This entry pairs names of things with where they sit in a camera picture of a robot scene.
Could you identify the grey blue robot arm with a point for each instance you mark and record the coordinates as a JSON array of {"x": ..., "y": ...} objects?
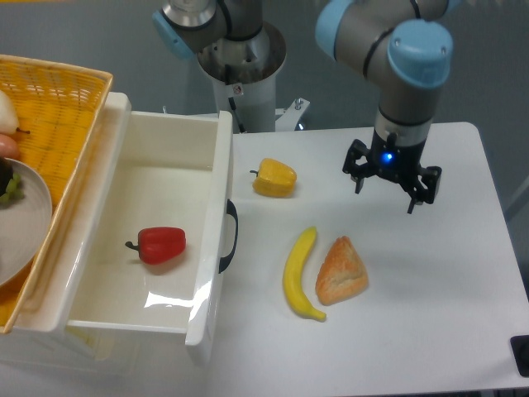
[{"x": 397, "y": 45}]

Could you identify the black drawer handle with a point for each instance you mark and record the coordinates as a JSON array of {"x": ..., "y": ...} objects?
[{"x": 231, "y": 234}]

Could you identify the yellow woven basket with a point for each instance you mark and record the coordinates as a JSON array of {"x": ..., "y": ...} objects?
[{"x": 60, "y": 104}]

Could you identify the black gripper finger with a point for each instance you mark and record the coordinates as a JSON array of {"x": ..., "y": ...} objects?
[
  {"x": 357, "y": 164},
  {"x": 422, "y": 185}
]

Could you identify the white drawer cabinet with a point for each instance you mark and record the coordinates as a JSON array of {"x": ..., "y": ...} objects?
[{"x": 42, "y": 335}]

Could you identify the open white drawer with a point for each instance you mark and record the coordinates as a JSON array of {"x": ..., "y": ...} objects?
[{"x": 172, "y": 171}]

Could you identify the grey plate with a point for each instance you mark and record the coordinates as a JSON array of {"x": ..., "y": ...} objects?
[{"x": 25, "y": 222}]

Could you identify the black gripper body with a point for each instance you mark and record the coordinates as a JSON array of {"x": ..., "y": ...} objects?
[{"x": 387, "y": 160}]

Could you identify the black corner object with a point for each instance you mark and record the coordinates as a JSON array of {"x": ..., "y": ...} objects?
[{"x": 520, "y": 350}]

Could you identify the yellow banana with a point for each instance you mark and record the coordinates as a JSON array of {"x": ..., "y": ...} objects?
[{"x": 292, "y": 280}]

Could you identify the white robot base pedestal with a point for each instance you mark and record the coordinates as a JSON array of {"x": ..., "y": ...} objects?
[{"x": 243, "y": 76}]

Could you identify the green grapes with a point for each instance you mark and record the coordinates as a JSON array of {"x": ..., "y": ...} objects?
[{"x": 13, "y": 190}]

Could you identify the yellow bell pepper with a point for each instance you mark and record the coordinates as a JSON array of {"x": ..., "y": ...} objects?
[{"x": 274, "y": 179}]

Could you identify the triangular bread pastry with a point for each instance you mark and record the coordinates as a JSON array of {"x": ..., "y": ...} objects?
[{"x": 342, "y": 274}]

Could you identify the dark fruit on plate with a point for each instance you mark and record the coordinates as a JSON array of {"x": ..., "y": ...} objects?
[{"x": 6, "y": 175}]

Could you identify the red bell pepper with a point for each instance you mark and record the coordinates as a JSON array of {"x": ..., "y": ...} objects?
[{"x": 156, "y": 245}]

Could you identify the pale pear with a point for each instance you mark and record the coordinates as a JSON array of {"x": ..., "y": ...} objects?
[{"x": 8, "y": 117}]

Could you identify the pink peach fruit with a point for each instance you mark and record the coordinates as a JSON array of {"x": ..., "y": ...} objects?
[{"x": 9, "y": 147}]

